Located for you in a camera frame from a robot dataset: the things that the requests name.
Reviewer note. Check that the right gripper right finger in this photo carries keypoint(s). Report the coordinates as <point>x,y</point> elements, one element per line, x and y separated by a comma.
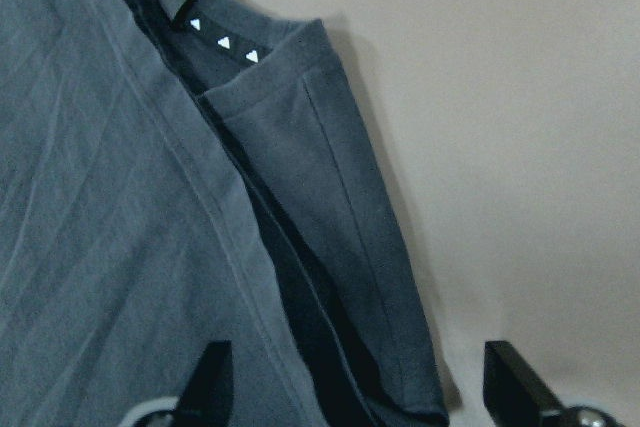
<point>513,393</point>

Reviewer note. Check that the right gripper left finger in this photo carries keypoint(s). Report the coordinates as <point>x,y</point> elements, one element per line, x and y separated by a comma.
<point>207,399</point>

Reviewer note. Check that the black printed t-shirt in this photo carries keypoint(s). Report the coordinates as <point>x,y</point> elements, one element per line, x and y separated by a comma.
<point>180,172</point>

